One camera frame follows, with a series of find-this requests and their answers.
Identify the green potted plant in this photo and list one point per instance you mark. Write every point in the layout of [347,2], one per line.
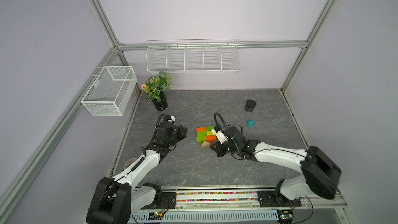
[155,87]

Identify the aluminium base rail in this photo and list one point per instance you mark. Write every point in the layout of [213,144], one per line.
[238,198]

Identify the tape roll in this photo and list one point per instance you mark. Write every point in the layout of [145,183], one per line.
[129,163]

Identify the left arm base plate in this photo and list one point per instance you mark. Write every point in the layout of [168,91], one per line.
[163,200]

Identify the white vented cable duct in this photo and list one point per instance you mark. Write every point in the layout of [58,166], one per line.
[176,217]

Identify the white mesh side basket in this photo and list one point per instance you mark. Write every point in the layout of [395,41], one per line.
[110,92]

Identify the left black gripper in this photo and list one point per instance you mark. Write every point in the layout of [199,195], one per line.
[182,134]

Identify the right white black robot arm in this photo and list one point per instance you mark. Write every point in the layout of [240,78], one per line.
[319,175]

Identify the green block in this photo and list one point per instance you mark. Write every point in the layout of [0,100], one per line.
[201,139]
[210,128]
[199,134]

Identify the tan wooden triangle block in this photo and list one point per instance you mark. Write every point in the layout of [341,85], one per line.
[205,144]

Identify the teal small block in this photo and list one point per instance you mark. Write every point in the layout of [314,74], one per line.
[250,123]

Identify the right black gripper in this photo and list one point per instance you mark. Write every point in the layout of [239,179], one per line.
[216,148]

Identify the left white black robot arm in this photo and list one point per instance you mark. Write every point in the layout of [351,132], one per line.
[115,199]

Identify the long white wire basket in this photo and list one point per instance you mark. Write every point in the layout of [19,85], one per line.
[193,56]

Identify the orange block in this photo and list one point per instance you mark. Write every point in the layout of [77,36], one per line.
[203,129]
[211,138]

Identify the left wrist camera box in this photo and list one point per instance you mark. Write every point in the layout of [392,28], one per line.
[170,118]

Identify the black cylinder container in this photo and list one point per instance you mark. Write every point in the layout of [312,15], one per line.
[250,105]

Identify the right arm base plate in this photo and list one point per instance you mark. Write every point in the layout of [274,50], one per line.
[267,198]

